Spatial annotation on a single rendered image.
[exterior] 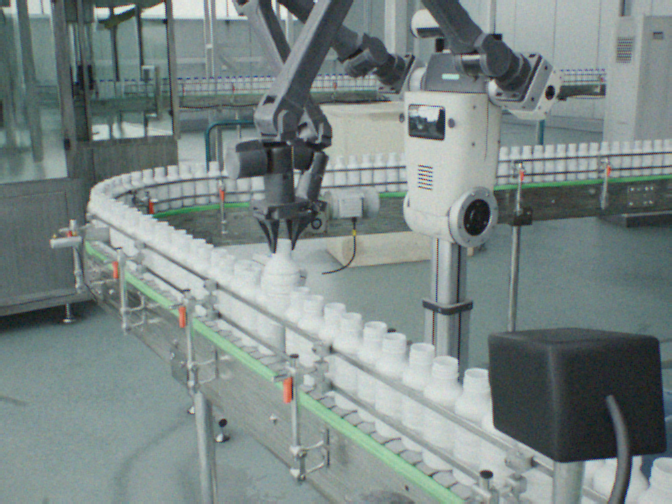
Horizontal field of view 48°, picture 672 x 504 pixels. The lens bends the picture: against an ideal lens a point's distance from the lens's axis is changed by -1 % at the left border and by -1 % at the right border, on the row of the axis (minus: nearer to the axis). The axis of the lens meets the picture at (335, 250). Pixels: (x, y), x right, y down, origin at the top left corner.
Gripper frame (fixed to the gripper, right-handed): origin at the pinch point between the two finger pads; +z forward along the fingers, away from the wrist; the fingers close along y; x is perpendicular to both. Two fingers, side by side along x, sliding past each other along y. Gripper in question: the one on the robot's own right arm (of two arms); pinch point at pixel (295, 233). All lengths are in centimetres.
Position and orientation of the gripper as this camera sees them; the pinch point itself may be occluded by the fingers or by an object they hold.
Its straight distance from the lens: 180.7
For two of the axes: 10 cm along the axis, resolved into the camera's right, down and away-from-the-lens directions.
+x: 7.8, 1.9, 5.9
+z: -2.7, 9.6, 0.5
